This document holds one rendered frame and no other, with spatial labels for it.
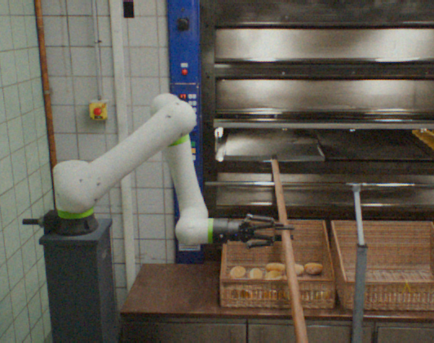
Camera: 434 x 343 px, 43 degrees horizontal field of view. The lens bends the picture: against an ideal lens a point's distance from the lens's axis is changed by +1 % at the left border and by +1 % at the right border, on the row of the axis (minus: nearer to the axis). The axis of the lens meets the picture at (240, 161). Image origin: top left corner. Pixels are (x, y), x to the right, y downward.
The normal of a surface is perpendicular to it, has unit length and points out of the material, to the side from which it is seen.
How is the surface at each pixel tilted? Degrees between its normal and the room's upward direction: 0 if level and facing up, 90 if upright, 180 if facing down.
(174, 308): 0
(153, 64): 90
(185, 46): 90
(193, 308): 0
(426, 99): 70
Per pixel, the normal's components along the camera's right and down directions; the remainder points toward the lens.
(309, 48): -0.04, -0.08
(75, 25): -0.04, 0.26
